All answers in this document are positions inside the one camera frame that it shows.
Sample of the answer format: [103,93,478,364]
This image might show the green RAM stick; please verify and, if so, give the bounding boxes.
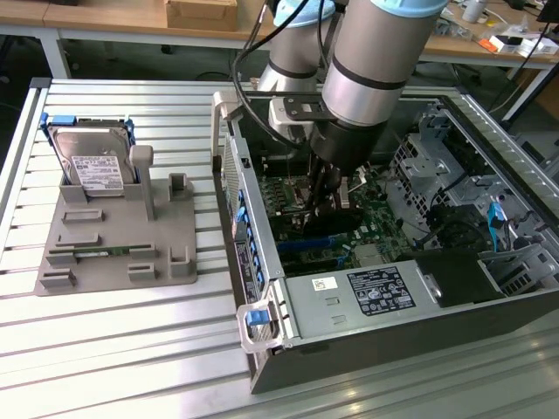
[73,246,132,257]

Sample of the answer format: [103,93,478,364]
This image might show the blue flat wire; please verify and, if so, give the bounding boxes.
[488,201,504,255]

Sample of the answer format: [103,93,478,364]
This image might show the black monitor stand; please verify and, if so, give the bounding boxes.
[535,0,559,23]

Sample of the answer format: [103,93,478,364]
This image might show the thick black wire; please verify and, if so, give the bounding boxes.
[418,203,493,254]

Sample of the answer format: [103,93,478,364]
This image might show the grey power supply unit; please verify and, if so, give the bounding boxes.
[283,259,445,341]

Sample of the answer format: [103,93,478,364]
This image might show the blue expansion slot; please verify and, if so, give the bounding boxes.
[278,237,334,253]

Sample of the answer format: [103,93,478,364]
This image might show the grey disk bay bracket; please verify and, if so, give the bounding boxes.
[478,242,559,300]

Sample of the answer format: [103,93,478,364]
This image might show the wooden desk white frame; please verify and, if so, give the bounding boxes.
[418,0,559,123]
[0,0,274,79]

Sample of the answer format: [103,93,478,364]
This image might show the silver socket cover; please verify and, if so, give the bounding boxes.
[349,165,372,193]

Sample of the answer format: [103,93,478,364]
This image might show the white plastic bottle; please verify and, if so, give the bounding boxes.
[461,0,489,24]

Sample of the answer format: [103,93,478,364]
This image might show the small white orange box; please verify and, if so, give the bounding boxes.
[478,33,525,56]

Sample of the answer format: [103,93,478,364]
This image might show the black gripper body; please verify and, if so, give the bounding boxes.
[308,118,390,175]

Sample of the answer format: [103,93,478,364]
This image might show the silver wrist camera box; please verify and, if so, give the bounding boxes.
[266,96,335,148]

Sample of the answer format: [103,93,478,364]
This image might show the blue disk caddy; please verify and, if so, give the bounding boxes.
[38,112,140,189]

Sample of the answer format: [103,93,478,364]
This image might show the grey case handle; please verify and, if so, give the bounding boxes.
[235,298,283,354]
[210,90,242,169]

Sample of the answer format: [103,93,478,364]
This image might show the black expansion slot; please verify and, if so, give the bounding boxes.
[281,256,346,270]

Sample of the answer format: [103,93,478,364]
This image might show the silver metal disk bay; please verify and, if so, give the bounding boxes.
[388,130,459,232]

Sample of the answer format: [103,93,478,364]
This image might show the CPU socket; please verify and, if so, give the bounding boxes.
[292,176,314,206]

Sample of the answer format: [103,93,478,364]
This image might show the silver finned heatsink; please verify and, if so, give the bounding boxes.
[353,244,390,267]

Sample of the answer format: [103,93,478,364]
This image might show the open black PC case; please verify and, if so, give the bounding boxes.
[210,89,559,396]

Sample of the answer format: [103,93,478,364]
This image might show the white flat box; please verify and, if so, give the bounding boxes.
[517,37,559,58]

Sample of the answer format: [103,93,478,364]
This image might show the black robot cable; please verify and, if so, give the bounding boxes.
[231,0,337,149]

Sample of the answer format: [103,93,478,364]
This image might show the grey printed part rack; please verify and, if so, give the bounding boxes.
[33,145,198,298]

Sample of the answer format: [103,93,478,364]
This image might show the black graphics card with fan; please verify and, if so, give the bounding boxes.
[277,208,364,240]

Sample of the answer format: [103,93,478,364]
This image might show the brown cardboard box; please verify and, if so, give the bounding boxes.
[164,0,239,31]

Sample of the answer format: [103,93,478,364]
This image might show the green motherboard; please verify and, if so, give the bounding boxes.
[257,152,414,278]

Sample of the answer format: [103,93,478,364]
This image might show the silver hard disk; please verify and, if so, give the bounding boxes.
[51,124,136,197]

